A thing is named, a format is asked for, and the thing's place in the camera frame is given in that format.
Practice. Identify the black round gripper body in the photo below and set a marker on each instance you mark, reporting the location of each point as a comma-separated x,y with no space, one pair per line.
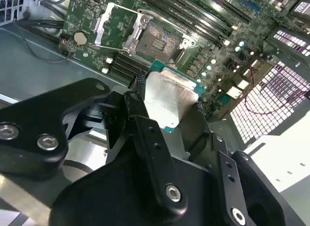
109,199

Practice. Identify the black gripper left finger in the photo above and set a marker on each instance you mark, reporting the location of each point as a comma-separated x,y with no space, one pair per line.
29,119

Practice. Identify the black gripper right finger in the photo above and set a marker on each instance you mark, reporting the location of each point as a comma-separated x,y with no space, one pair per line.
230,177

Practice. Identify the CPU with silver top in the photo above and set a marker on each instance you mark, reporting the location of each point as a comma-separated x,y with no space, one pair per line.
167,95

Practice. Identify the metal socket cover frame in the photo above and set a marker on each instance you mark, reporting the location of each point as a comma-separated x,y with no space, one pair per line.
135,34

